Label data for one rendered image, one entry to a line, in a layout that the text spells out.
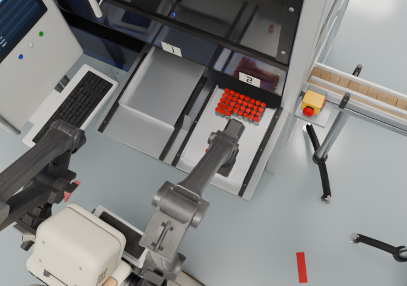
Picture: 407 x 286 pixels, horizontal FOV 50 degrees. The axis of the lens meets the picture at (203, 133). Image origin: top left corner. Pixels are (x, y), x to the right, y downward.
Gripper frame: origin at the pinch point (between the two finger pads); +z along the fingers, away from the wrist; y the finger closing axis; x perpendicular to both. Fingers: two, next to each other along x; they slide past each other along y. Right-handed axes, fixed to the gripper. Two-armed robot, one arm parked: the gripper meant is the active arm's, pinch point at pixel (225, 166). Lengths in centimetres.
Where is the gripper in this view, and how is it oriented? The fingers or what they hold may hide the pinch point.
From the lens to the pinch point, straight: 149.1
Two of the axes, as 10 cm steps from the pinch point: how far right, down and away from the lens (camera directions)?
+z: 0.8, 3.6, 9.3
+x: -9.0, -3.8, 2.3
